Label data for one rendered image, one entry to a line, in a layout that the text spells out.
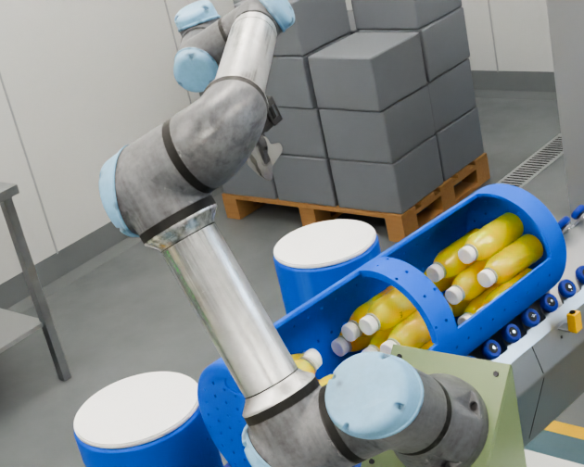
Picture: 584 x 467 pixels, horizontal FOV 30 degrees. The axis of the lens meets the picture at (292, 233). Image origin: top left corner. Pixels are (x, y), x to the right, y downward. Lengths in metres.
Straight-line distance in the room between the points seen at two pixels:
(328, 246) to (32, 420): 2.09
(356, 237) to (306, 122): 2.52
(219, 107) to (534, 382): 1.29
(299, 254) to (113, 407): 0.73
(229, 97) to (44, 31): 4.25
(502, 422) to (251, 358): 0.38
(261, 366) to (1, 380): 3.60
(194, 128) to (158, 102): 4.73
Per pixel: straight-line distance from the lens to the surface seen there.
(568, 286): 2.64
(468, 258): 2.46
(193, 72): 1.84
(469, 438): 1.58
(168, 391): 2.41
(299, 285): 2.84
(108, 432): 2.33
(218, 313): 1.50
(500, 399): 1.62
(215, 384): 2.09
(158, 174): 1.48
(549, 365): 2.58
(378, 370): 1.45
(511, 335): 2.48
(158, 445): 2.28
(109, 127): 5.97
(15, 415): 4.73
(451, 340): 2.26
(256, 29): 1.72
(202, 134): 1.46
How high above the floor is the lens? 2.21
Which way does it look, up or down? 23 degrees down
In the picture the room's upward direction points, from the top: 13 degrees counter-clockwise
